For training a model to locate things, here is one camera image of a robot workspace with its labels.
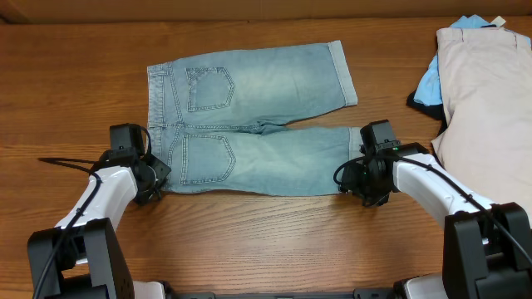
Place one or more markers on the black garment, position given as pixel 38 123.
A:
pixel 436 112

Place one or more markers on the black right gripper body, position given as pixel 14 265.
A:
pixel 352 183

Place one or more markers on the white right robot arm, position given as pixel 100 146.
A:
pixel 487 246

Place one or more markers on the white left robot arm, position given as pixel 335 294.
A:
pixel 81 257

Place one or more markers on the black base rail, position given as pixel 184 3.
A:
pixel 282 295

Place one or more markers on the beige folded trousers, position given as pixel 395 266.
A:
pixel 489 150

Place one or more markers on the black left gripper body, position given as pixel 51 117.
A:
pixel 158 175

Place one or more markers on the light blue garment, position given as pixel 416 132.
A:
pixel 432 83

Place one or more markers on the light blue denim shorts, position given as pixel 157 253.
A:
pixel 224 120

